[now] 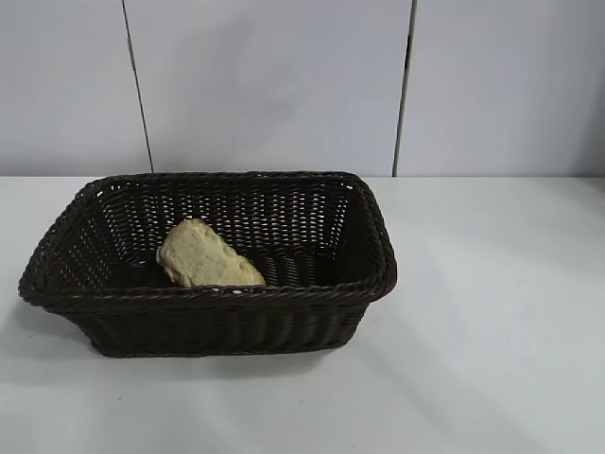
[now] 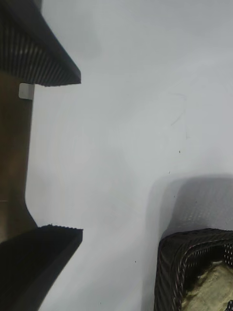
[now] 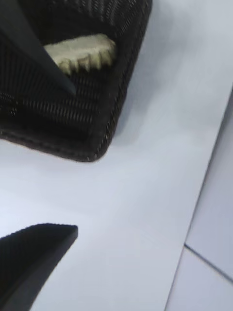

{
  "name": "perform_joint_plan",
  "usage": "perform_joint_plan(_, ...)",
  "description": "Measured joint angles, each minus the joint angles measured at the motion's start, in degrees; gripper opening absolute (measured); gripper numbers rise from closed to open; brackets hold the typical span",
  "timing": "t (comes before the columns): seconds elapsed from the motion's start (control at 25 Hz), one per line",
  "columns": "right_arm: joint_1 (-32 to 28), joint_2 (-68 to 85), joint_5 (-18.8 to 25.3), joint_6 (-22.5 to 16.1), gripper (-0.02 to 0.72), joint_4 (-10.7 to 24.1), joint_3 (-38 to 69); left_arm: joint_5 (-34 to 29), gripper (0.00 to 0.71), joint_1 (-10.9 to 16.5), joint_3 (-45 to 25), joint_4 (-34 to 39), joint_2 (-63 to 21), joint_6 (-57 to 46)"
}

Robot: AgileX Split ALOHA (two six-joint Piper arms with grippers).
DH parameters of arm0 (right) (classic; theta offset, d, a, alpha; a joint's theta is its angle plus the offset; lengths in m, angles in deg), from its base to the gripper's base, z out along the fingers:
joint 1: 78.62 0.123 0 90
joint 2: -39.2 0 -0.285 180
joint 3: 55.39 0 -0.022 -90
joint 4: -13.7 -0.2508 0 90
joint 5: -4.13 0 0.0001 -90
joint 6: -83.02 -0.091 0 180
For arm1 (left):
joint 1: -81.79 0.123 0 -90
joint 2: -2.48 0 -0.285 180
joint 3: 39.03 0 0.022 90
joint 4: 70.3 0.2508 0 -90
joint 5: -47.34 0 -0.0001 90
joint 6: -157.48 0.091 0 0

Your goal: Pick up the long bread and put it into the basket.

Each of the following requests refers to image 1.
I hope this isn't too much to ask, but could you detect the long twisted bread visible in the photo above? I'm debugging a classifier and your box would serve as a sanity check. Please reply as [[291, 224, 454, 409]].
[[155, 216, 268, 288]]

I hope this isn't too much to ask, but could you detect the dark brown woven basket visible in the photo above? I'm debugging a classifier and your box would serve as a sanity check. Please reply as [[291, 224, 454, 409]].
[[17, 170, 399, 359]]

